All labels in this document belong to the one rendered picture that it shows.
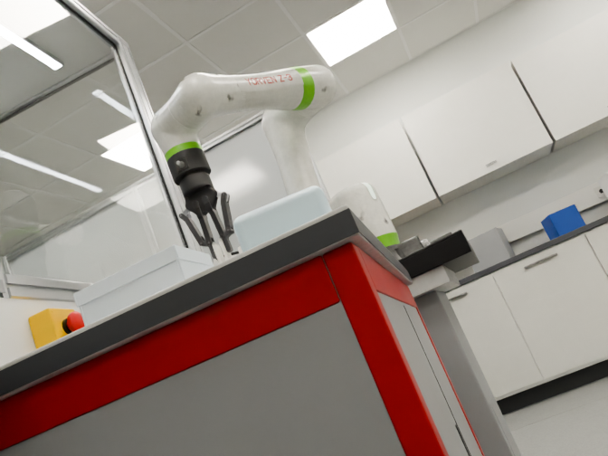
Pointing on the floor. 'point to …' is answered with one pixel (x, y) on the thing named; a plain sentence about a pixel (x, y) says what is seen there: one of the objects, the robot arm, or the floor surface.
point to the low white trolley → (249, 364)
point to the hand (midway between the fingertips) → (223, 255)
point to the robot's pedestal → (461, 361)
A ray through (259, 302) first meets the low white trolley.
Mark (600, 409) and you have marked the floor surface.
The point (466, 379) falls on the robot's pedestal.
